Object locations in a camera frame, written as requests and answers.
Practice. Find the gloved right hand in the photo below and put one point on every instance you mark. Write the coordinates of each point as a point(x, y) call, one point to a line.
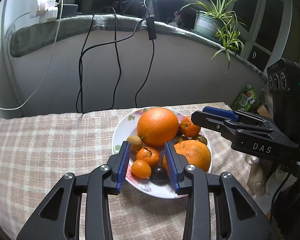
point(258, 181)

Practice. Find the medium orange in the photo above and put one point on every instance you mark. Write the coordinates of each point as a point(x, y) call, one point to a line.
point(188, 128)

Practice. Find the pink plaid tablecloth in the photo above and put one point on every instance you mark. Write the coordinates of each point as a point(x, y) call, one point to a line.
point(35, 152)

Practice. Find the small pink figurine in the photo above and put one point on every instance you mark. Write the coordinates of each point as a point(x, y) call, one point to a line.
point(176, 21)

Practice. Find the small mandarin with stem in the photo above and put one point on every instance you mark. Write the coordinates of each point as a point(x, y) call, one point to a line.
point(150, 155)

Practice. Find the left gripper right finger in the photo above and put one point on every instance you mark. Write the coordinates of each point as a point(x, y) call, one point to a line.
point(237, 214)

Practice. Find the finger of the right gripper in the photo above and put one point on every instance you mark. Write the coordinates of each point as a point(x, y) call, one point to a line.
point(228, 132)
point(217, 116)

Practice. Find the grey green sill cloth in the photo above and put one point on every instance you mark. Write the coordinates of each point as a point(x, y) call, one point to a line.
point(35, 37)

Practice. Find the small smooth mandarin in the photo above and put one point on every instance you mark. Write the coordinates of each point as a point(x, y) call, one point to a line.
point(141, 169)

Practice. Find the potted spider plant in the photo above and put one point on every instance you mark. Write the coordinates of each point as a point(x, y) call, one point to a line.
point(220, 23)

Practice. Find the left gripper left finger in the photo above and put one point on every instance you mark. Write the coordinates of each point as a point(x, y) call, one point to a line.
point(58, 215)

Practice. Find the black power adapter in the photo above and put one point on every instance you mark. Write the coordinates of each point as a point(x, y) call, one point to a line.
point(67, 10)

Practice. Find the white power strip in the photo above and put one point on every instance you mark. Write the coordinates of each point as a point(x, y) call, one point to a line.
point(46, 10)

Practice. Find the black inline cable box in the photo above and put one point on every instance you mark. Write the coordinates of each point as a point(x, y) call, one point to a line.
point(152, 35)

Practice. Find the green snack packet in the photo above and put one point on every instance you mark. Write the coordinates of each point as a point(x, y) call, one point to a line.
point(246, 101)

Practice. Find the rough large orange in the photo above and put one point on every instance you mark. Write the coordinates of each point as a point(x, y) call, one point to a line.
point(196, 153)

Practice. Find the smooth large orange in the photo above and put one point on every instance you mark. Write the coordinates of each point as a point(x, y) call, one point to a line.
point(157, 126)

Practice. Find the dark purple plum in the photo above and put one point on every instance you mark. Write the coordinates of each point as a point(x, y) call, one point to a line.
point(159, 176)

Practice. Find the green brown kiwi fruit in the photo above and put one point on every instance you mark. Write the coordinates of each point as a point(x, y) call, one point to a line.
point(200, 138)

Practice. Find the floral white plate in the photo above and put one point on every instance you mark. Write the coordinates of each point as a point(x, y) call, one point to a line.
point(127, 127)

